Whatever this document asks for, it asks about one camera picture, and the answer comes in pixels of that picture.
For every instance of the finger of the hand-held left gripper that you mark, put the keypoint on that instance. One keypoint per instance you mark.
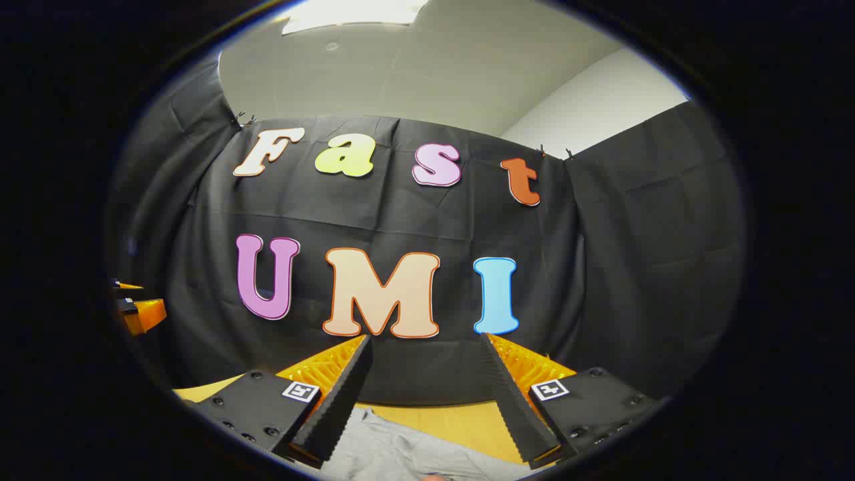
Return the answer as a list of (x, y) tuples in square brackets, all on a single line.
[(127, 286), (145, 315)]

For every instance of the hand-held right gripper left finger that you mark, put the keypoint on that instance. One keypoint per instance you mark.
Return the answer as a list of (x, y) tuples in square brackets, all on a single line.
[(334, 407)]

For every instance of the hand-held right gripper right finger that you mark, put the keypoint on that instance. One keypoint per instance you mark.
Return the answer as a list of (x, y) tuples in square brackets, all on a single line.
[(514, 407)]

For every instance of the gray zip sweatshirt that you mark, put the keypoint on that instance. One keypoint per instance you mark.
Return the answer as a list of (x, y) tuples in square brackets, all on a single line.
[(387, 454)]

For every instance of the black backdrop cloth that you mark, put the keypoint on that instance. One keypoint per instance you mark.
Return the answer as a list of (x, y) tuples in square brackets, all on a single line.
[(401, 214)]

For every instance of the ceiling light panel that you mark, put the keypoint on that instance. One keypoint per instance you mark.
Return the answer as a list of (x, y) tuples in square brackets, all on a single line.
[(354, 13)]

